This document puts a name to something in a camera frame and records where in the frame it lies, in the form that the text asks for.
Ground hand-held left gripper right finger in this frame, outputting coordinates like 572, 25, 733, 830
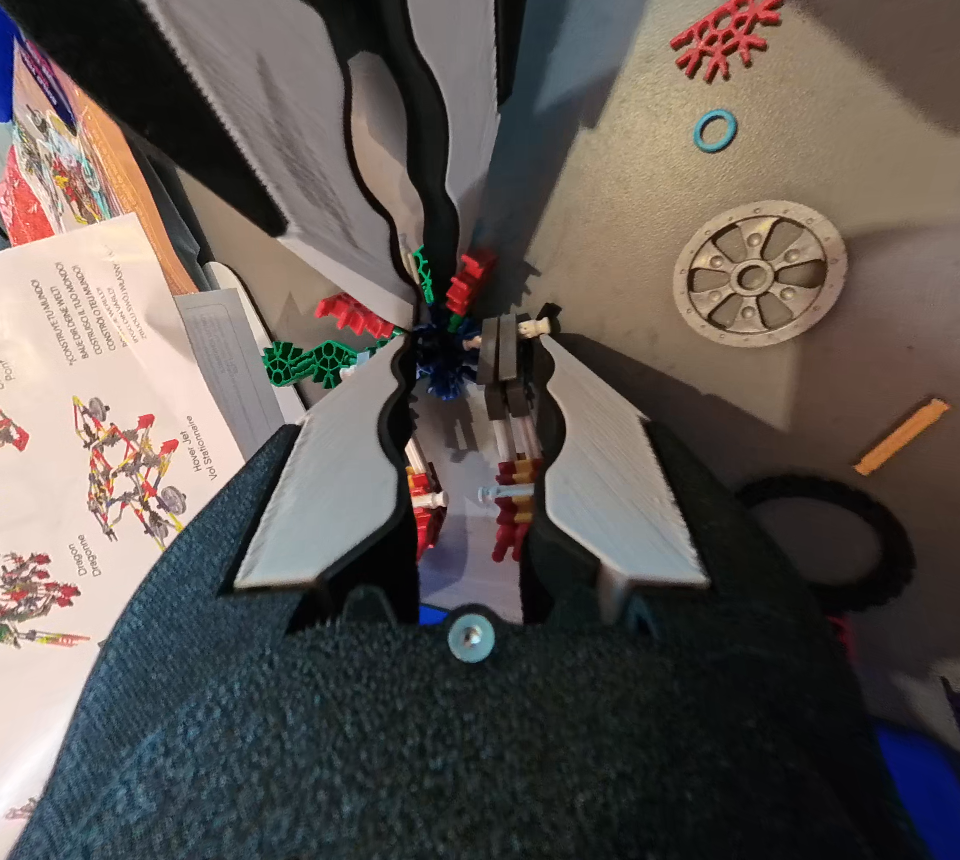
525, 332, 712, 624

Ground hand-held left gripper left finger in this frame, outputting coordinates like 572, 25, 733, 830
232, 337, 421, 627

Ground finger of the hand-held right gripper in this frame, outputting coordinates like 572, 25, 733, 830
133, 0, 419, 312
300, 0, 504, 309

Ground green connector chain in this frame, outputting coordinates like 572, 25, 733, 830
261, 338, 389, 390

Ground red fan connector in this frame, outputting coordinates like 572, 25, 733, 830
314, 291, 400, 342
669, 0, 786, 85

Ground large blue plastic bin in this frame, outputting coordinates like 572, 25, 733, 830
872, 719, 960, 860

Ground white book stand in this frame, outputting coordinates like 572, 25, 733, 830
201, 261, 265, 351

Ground silver wheel hub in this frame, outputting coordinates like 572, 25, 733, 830
672, 199, 849, 350

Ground toy instruction booklet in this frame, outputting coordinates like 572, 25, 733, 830
0, 212, 306, 825

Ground large black tyre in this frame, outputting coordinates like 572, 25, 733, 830
733, 473, 918, 614

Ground short yellow rod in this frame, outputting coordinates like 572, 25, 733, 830
852, 396, 953, 477

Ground cyan ring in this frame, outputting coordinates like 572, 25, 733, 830
691, 107, 739, 155

